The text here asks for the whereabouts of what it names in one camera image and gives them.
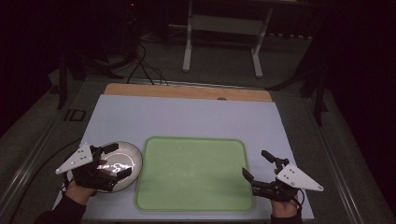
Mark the black metal stand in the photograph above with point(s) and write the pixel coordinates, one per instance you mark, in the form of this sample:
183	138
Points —
62	81

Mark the black rectangular bracket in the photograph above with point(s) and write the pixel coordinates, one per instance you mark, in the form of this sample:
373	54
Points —
74	115

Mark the green mat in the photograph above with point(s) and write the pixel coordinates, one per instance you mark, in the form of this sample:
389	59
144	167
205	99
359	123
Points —
193	174

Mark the metal floor rail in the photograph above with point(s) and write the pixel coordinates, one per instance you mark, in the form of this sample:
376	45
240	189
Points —
336	165
28	161

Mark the pale grey table sheet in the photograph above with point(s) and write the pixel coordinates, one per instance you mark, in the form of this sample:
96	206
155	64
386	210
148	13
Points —
186	118

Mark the dark equipment with red light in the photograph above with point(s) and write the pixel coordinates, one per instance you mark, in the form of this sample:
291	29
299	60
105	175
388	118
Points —
132	28

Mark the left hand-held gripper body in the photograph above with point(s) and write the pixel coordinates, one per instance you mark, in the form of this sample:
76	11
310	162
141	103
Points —
76	158

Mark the person's left hand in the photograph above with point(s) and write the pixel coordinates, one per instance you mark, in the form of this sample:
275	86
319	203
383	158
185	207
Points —
77	193

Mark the white metal stand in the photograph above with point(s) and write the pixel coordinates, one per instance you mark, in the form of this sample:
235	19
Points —
224	26

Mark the person's right hand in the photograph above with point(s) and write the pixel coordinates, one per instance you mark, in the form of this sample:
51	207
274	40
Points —
284	209

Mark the shiny metal bowl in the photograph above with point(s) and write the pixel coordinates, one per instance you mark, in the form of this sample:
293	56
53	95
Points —
124	157

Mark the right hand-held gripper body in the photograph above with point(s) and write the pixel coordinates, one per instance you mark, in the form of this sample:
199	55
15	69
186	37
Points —
298	178

